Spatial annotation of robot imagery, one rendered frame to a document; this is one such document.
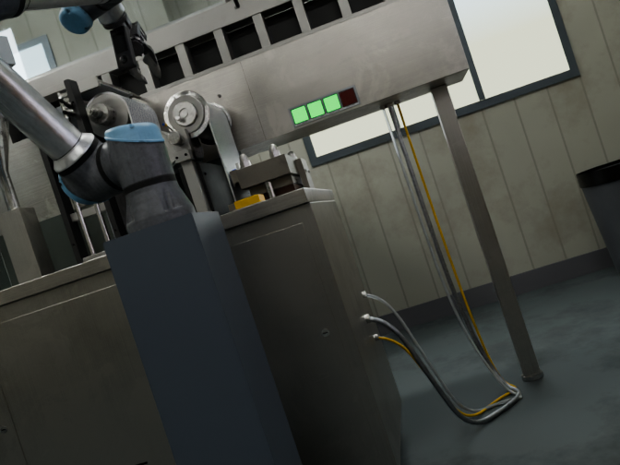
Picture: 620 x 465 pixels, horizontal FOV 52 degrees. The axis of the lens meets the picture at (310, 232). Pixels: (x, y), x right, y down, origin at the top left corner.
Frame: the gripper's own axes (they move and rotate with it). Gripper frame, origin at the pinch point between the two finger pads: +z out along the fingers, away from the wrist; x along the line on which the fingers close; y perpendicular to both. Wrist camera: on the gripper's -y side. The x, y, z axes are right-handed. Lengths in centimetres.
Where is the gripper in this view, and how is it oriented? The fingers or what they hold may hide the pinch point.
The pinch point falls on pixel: (150, 78)
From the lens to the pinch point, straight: 190.2
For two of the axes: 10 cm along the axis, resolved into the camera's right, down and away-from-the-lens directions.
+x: -9.4, 3.1, 1.6
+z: 3.1, 5.7, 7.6
